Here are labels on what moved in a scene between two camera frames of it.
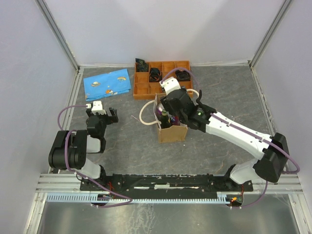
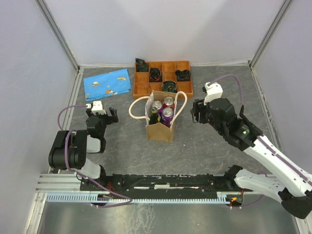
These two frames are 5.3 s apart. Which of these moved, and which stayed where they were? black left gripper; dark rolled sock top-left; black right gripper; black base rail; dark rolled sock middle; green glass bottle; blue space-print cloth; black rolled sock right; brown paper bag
Moved: green glass bottle; black right gripper; brown paper bag
Stayed: dark rolled sock middle; black base rail; blue space-print cloth; dark rolled sock top-left; black left gripper; black rolled sock right
